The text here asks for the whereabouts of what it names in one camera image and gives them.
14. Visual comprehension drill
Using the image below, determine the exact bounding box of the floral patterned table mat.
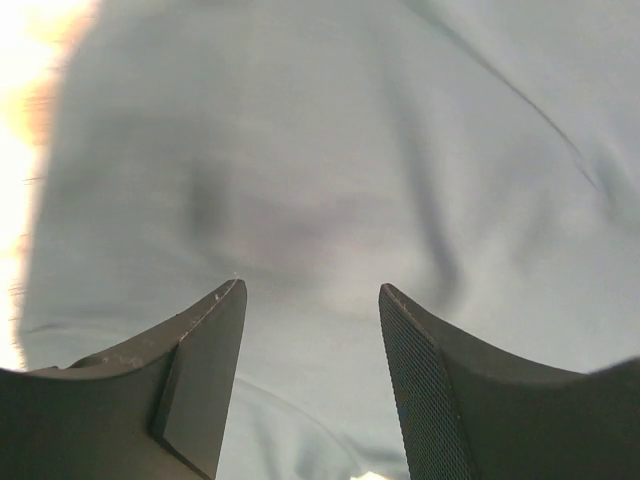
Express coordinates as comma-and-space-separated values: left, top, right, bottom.
1, 1, 98, 370

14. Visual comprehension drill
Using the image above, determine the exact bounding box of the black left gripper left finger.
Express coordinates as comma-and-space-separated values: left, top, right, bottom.
1, 280, 247, 480

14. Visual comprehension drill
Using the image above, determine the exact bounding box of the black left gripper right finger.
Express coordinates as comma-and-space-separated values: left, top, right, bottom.
379, 284, 639, 480

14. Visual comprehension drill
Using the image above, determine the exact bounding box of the blue-grey t-shirt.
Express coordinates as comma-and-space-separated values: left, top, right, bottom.
19, 1, 639, 479

